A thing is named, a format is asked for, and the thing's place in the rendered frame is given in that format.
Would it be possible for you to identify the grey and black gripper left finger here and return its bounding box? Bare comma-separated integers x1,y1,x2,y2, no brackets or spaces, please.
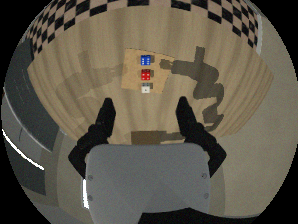
68,97,116,180

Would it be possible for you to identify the white die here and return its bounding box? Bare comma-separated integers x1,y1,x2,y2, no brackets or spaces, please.
142,83,150,93

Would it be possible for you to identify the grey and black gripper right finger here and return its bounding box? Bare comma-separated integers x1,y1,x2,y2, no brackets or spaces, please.
176,96,227,178

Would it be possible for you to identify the brown mat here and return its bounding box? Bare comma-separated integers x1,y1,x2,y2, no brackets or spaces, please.
121,48,175,94

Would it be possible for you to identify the red die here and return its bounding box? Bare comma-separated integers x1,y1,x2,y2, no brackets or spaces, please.
141,69,150,80

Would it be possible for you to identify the blue die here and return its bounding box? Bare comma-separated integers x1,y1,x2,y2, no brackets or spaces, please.
141,55,151,66

